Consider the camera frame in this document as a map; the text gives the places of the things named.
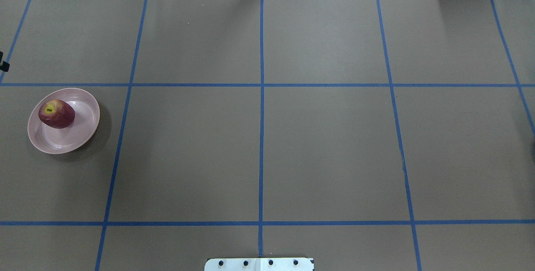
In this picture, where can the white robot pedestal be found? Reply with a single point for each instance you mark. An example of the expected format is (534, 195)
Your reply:
(260, 264)

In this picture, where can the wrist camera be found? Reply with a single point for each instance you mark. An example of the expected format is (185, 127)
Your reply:
(4, 65)

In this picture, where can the red apple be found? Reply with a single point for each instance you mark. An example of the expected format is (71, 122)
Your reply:
(57, 114)

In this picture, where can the pink plate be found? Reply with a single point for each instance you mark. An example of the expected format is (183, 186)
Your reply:
(64, 140)

